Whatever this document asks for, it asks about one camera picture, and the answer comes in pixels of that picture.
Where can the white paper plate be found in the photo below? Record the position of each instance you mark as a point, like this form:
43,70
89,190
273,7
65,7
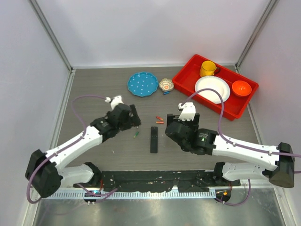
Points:
216,83

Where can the red plastic bin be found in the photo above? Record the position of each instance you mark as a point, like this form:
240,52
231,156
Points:
234,106

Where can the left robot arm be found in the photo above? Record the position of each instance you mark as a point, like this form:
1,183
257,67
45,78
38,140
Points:
48,171

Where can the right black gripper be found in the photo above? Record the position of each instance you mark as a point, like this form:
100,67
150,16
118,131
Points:
194,124

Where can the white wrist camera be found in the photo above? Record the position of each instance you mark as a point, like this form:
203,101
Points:
188,111
114,101

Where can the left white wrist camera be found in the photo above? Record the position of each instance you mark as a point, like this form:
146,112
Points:
114,101

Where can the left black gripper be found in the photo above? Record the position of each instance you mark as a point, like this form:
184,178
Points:
134,120

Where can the blue dotted plate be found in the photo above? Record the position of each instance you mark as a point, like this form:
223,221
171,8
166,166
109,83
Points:
142,84

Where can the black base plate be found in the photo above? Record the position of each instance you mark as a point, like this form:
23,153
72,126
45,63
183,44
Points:
159,181

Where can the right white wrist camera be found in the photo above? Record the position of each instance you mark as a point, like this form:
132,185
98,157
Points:
188,111

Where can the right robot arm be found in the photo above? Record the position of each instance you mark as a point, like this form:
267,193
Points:
274,163

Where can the black remote control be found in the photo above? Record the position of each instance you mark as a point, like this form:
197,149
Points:
153,140

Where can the small floral dish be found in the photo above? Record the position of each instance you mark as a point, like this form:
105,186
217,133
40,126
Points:
166,85

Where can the yellow mug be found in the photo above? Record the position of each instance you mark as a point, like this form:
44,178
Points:
209,68

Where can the perforated cable tray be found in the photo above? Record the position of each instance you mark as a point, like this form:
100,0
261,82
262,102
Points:
173,194

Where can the orange bowl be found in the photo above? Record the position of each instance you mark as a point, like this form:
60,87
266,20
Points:
241,88

